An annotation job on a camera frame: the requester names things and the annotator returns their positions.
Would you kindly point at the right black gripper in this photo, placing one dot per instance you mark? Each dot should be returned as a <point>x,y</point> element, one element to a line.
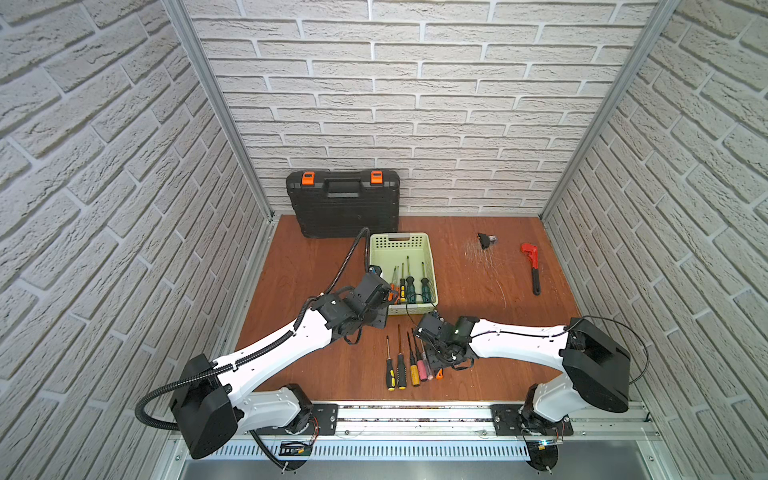
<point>432,360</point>

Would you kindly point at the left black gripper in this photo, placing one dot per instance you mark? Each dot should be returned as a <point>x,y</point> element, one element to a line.
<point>380,298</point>

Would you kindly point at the orange black handle screwdriver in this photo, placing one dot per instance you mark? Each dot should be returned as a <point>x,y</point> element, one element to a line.
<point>394,288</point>

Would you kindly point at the green handle screwdriver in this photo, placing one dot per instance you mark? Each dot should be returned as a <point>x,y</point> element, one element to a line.
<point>426,294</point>
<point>410,290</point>

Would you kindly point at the black yellow handle screwdriver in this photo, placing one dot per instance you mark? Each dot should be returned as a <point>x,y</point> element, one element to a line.
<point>402,288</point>

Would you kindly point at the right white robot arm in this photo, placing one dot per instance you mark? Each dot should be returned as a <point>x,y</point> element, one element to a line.
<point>594,368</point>

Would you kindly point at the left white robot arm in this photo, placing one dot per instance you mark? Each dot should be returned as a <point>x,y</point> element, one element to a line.
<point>216,405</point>

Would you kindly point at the light green plastic bin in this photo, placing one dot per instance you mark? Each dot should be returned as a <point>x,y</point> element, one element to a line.
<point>388,250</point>

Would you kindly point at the black yellow small screwdriver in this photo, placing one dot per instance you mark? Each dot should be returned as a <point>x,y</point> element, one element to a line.
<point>390,373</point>

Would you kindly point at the black plastic tool case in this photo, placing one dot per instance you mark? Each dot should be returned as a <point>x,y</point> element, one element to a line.
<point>338,204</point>

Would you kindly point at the small black metal part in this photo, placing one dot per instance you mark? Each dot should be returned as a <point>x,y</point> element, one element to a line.
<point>486,241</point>

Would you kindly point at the red pipe wrench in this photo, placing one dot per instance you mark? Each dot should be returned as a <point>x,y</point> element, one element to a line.
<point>531,251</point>

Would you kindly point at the pink handle screwdriver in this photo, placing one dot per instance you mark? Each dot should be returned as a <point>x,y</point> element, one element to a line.
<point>421,368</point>

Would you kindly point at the long black handle screwdriver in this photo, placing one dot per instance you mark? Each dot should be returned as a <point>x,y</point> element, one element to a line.
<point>401,380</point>

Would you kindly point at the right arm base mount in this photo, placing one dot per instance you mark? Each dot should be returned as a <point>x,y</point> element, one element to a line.
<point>508,420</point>

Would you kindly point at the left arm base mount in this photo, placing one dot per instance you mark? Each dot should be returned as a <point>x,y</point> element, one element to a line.
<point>322,420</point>

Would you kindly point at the aluminium rail frame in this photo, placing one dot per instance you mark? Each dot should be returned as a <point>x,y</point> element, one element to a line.
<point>437,440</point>

